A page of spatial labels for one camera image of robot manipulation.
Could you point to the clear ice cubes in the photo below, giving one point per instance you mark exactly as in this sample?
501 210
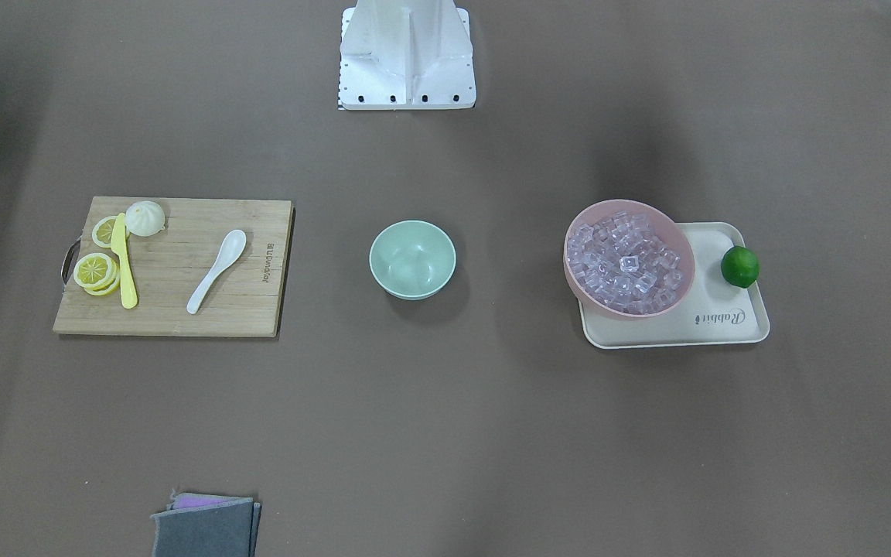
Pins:
625 263

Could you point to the white ceramic spoon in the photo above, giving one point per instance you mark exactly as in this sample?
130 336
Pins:
231 248

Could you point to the mint green bowl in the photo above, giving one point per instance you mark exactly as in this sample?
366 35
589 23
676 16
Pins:
412 259

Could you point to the pink bowl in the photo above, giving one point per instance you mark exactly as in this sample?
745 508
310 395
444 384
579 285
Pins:
585 290

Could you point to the cream plastic tray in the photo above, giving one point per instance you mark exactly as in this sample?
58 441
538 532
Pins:
712 312

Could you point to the bamboo cutting board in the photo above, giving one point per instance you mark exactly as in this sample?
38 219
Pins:
245 301

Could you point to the green lime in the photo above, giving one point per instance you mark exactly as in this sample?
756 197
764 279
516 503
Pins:
740 267

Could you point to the white steamed bun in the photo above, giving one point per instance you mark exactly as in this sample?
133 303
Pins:
145 218

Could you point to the yellow plastic knife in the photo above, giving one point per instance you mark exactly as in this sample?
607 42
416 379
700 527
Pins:
119 246

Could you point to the back lemon slice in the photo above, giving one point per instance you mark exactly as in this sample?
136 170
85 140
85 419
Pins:
103 231

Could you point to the lemon slice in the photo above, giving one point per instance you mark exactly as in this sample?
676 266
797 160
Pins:
103 231
98 274

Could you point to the front lemon slice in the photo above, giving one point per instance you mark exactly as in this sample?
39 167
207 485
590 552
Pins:
98 274

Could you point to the grey folded cloth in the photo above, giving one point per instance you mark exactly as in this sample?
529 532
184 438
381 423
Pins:
207 525

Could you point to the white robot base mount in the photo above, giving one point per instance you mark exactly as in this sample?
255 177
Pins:
406 55

